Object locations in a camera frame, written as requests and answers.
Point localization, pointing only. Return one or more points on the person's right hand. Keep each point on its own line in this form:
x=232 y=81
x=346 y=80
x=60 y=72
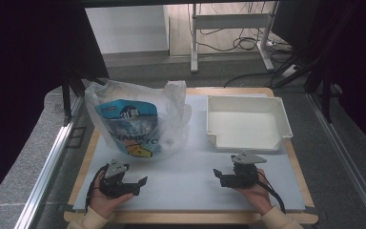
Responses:
x=257 y=197

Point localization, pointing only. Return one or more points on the person's left hand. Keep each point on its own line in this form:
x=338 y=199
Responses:
x=103 y=203

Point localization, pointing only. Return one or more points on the white power strip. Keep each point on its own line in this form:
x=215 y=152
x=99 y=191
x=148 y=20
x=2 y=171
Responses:
x=289 y=70

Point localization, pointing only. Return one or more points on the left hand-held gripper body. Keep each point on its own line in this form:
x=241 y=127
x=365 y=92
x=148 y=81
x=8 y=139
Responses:
x=114 y=184

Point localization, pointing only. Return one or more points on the black curtain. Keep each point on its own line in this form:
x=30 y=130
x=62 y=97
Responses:
x=355 y=57
x=22 y=63

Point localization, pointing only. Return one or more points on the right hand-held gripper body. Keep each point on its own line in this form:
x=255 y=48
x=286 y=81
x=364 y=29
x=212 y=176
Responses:
x=246 y=173

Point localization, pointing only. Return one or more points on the aluminium rail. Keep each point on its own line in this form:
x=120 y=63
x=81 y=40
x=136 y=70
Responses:
x=47 y=165
x=346 y=159

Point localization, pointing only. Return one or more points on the black metal stand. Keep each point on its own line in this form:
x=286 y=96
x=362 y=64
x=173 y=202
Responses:
x=66 y=95

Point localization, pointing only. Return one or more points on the translucent white plastic bag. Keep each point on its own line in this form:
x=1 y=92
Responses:
x=175 y=105

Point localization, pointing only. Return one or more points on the white plastic tray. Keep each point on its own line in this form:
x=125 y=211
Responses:
x=244 y=127

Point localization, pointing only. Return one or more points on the white metal desk frame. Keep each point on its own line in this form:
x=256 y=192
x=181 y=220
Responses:
x=232 y=20

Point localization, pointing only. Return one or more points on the blue snack packet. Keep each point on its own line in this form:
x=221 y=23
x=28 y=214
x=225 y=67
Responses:
x=125 y=111

